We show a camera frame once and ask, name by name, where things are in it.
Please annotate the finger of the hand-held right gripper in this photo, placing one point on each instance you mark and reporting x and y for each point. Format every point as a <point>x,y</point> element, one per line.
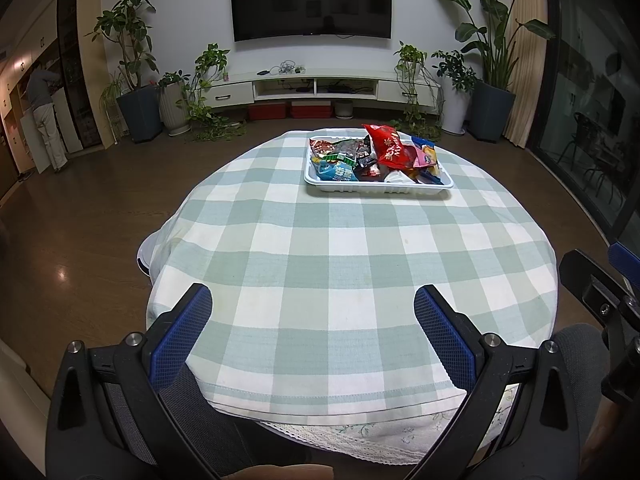
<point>595,290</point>
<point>627,265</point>

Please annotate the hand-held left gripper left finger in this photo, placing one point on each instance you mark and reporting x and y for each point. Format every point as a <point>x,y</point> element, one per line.
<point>182,330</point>

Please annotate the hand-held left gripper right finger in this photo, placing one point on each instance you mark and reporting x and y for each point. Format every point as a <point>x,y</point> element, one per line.
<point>445,340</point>

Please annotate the blue yellow cake packet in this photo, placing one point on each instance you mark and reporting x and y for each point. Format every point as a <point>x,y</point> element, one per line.
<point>431,176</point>

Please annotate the red and cream bag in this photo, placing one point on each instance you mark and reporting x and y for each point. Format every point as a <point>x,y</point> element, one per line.
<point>397,176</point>

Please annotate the white plastic tray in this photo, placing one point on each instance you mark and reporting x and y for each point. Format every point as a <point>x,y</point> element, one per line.
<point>350,189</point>

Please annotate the pink snack packet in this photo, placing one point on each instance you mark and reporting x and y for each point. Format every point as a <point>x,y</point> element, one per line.
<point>419,159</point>

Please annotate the black and gold packet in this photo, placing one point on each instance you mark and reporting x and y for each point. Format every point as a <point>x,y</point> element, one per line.
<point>365,172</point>

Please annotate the large red snack bag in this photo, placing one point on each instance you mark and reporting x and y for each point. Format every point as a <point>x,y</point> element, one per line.
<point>392,150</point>

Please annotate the blue panda snack bag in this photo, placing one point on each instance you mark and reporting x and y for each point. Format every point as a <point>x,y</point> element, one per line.
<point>336,172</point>

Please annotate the black and white strip packet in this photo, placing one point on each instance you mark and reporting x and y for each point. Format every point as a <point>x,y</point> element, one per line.
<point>366,155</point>

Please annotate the dark brown packet green edge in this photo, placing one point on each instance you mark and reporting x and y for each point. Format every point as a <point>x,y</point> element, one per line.
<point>347,149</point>

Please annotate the small brown foil packet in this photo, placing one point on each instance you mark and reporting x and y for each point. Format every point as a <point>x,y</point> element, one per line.
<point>322,147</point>

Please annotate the person's left hand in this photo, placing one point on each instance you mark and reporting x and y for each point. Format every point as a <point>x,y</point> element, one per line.
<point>280,473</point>

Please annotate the person's grey trousers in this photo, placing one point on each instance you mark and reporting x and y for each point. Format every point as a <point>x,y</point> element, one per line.
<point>580,385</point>

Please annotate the white round table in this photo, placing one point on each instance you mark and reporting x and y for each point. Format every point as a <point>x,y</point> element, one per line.
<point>145,257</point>

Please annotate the white floral lace undercloth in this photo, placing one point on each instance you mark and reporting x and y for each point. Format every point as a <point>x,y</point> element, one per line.
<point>380,435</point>

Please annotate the green white checked tablecloth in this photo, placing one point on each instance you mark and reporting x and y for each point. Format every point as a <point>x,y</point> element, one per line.
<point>325,260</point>

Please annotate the dark glass sliding door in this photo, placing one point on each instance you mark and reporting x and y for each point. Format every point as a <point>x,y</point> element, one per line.
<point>590,100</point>

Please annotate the large-leaf plant dark pot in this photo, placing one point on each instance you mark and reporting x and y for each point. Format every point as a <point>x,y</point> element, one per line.
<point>492,110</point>

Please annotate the potted plant white ribbed pot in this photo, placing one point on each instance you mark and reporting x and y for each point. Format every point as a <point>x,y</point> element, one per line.
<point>174,110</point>

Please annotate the tall potted tree dark pot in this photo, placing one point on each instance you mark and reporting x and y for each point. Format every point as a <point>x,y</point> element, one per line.
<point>137,110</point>

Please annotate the beige curtain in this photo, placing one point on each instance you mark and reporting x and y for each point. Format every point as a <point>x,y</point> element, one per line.
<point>527,60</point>

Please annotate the small-leaf plant tall white pot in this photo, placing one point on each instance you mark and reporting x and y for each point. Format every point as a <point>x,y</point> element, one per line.
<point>455,105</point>

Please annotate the red storage box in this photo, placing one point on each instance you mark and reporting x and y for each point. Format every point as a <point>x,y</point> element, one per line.
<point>267,110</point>
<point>311,109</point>

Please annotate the white low television cabinet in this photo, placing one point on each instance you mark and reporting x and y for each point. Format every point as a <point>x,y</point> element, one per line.
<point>235,92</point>

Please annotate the small grey pot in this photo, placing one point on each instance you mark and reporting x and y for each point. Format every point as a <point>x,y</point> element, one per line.
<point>343,109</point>

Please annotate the trailing pothos plant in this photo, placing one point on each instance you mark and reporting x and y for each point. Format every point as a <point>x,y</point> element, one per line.
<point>412,60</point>
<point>210,70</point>

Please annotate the wall-mounted black television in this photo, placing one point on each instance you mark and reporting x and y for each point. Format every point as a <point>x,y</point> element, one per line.
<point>310,0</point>

